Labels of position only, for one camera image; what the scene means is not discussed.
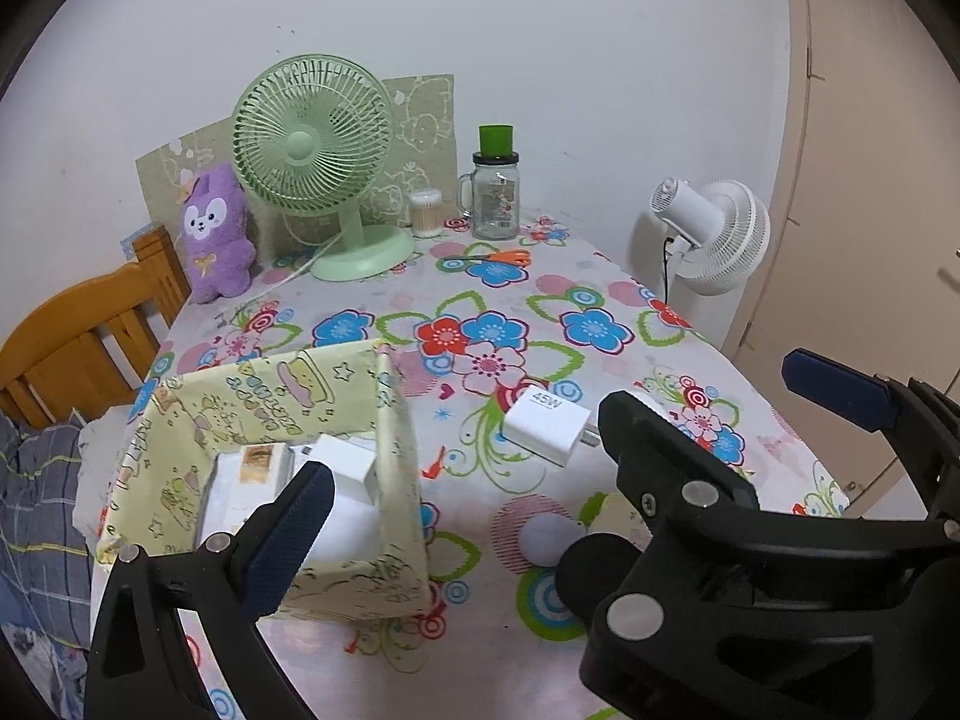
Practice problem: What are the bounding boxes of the white round device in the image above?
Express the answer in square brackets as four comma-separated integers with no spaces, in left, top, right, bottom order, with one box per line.
[517,512,586,569]

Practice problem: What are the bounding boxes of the white remote control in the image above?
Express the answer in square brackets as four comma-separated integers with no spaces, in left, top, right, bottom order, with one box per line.
[199,444,293,541]

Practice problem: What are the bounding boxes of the white 45W charger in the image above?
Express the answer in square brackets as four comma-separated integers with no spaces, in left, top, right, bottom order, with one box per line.
[501,387,601,466]

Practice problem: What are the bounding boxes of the plaid blue bedding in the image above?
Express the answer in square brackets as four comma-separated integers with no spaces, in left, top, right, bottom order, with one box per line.
[0,411,96,653]

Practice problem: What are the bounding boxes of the yellow patterned storage box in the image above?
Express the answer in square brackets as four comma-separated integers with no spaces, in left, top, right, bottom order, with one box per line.
[94,340,431,619]

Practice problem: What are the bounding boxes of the white box in bin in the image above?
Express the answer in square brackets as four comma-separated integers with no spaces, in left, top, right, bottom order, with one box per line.
[308,496,382,562]

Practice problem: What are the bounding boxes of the white floor fan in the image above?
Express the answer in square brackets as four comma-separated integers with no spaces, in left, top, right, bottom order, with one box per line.
[651,177,771,298]

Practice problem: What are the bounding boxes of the white small charger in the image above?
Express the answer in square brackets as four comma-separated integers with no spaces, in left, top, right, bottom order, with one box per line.
[302,434,379,505]

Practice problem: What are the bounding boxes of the wooden chair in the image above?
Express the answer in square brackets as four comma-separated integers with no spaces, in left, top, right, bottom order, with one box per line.
[0,226,189,429]

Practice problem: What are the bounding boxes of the floral tablecloth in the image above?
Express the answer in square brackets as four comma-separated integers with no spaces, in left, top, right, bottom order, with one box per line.
[140,220,846,718]

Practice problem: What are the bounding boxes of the purple plush toy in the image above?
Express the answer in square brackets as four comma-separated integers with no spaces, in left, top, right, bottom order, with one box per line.
[181,163,257,304]

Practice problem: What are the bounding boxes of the glass jar green lid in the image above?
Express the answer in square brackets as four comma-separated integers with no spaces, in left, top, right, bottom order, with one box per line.
[455,124,521,241]

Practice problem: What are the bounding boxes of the cotton swab container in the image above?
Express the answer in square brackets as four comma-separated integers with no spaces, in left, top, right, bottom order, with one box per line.
[407,187,444,239]

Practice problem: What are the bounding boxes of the beige patterned board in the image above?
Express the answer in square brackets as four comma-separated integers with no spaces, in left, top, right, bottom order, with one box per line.
[137,75,459,265]

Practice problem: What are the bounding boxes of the green desk fan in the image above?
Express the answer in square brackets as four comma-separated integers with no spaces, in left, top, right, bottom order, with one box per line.
[229,54,413,283]

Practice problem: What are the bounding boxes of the orange handled scissors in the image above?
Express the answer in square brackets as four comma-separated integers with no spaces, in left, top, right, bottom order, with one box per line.
[454,249,532,268]

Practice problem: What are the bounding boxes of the white fan cable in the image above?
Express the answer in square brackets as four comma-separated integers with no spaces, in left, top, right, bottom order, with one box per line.
[257,227,347,288]

